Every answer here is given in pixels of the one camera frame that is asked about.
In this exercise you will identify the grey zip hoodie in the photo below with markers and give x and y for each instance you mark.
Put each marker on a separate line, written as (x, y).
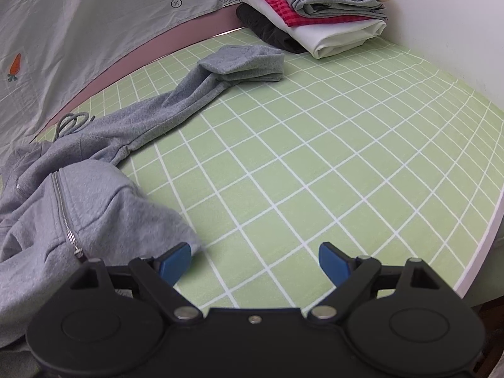
(66, 202)

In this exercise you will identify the green grid cutting mat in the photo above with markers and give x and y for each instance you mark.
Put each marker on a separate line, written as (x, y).
(376, 151)

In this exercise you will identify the folded red plaid garment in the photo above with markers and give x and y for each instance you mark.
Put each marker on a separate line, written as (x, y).
(291, 18)

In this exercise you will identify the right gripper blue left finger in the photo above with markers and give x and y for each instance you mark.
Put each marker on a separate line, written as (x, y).
(156, 279)

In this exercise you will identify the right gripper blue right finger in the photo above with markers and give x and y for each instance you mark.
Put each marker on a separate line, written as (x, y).
(352, 278)

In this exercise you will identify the folded black garment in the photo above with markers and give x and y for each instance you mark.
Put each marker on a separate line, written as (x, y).
(267, 31)

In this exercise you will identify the folded white garment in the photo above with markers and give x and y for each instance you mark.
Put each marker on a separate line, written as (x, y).
(323, 40)

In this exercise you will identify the grey printed backdrop sheet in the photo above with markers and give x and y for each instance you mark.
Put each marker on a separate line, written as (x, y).
(57, 53)

